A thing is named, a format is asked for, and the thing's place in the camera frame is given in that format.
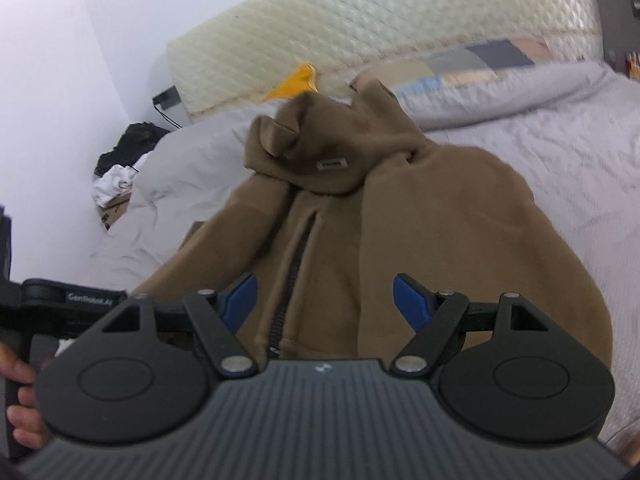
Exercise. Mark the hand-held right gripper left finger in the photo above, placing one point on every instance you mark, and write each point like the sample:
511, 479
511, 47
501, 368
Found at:
239, 301

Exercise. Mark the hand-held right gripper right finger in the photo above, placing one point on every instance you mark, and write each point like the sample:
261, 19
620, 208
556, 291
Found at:
411, 301

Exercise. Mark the brown hoodie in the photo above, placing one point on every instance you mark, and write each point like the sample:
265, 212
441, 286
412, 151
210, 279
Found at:
440, 210

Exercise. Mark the pile of black clothes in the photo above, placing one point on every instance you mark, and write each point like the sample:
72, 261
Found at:
135, 142

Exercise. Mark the person's left hand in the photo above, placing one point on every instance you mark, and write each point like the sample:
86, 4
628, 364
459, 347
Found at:
22, 422

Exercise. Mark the cardboard box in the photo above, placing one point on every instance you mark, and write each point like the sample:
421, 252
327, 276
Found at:
114, 212

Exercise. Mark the white crumpled cloth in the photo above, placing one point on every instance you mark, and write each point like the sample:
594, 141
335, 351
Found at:
114, 184

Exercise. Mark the light grey bed sheet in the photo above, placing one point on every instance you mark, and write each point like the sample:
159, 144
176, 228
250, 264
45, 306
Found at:
575, 185

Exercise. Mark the patchwork pillow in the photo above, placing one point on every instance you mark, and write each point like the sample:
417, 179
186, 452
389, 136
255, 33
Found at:
450, 67

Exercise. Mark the cream quilted headboard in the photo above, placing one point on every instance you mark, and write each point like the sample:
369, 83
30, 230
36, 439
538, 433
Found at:
400, 15

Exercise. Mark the small bottles on cabinet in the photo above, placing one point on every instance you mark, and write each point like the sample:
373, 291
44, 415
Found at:
634, 66

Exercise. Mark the grey bedside cabinet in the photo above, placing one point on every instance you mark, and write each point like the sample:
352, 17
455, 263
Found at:
620, 5

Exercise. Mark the black wall socket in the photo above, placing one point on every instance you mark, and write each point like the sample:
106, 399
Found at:
166, 97

